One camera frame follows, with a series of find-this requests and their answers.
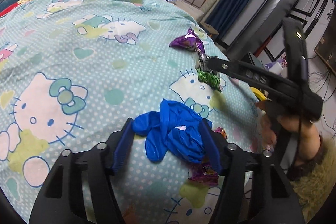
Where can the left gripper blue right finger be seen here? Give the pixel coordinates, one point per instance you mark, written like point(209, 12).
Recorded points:
point(211, 150)

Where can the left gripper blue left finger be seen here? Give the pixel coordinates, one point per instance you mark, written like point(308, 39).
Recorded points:
point(122, 141)

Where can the green and silver snack wrapper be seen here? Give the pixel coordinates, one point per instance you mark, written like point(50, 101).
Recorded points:
point(205, 74)

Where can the yellow purple snack bag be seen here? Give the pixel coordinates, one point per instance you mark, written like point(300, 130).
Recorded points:
point(203, 173)

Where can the purple candy wrapper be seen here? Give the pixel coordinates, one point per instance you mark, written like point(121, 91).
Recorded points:
point(190, 42)

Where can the yellow rimmed black trash bin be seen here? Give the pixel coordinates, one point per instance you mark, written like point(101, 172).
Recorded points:
point(259, 94)

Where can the person's right hand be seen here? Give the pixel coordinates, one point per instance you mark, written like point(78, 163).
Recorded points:
point(310, 144)

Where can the dark television screen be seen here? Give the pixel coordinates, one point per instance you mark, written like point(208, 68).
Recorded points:
point(326, 47)

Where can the Hello Kitty light blue blanket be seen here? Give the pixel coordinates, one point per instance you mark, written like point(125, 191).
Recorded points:
point(73, 72)

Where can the silver tower air conditioner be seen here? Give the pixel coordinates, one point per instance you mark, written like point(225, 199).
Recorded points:
point(254, 26)

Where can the blue storage stool box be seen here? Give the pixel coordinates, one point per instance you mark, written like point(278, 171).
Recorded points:
point(211, 32)

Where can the beige coffee table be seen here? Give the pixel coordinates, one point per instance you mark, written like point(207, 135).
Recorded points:
point(196, 13)

